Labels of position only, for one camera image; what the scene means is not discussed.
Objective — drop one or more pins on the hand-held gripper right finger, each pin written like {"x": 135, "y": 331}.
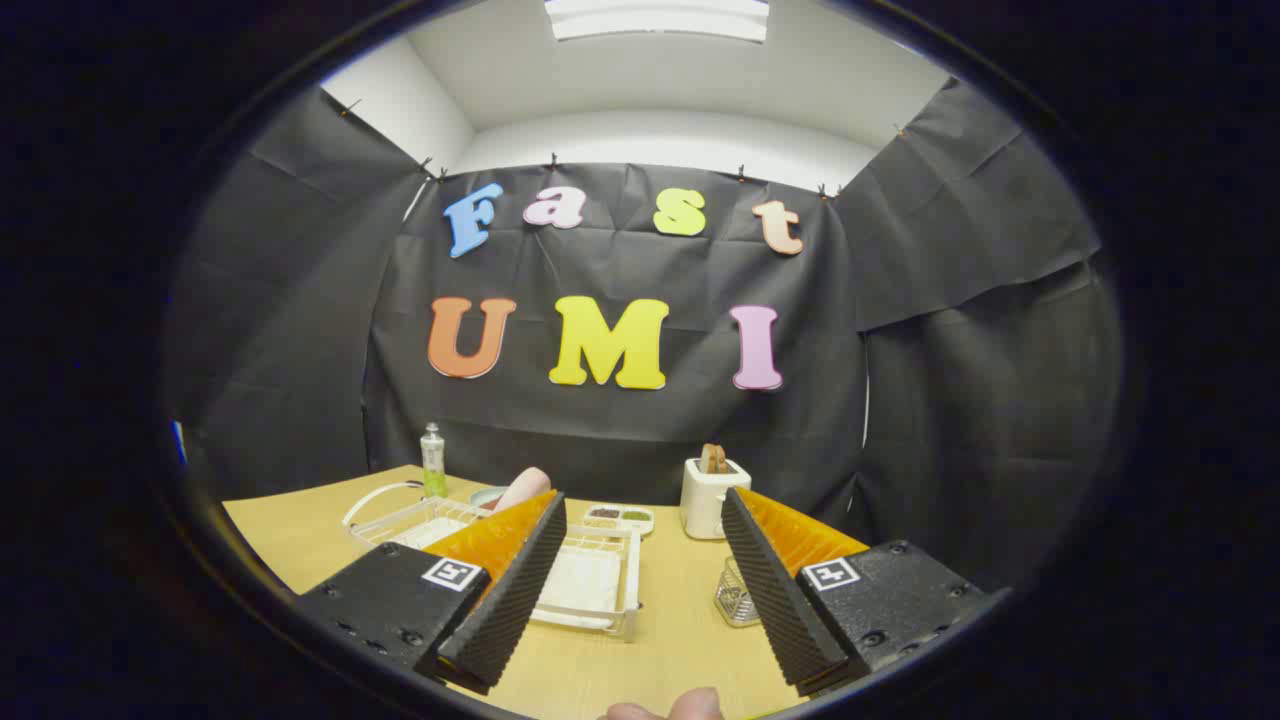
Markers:
{"x": 780, "y": 600}

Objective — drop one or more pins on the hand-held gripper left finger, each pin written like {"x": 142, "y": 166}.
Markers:
{"x": 510, "y": 610}

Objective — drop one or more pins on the pink plate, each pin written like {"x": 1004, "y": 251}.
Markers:
{"x": 525, "y": 487}

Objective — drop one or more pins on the pale green plate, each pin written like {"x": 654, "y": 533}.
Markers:
{"x": 485, "y": 497}

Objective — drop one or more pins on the green dish soap bottle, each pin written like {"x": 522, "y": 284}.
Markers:
{"x": 434, "y": 470}

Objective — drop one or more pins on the white towel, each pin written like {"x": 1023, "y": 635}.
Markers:
{"x": 585, "y": 585}

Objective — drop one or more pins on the white toaster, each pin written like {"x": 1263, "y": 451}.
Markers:
{"x": 703, "y": 500}

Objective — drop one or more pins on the white divided grain tray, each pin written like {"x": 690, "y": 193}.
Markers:
{"x": 620, "y": 522}

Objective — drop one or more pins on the brown bread slice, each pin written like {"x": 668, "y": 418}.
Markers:
{"x": 713, "y": 458}

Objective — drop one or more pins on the black backdrop cloth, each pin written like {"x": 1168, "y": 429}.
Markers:
{"x": 620, "y": 440}

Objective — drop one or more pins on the lit computer screen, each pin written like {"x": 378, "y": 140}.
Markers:
{"x": 180, "y": 442}

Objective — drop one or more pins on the ceiling light panel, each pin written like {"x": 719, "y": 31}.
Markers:
{"x": 655, "y": 20}

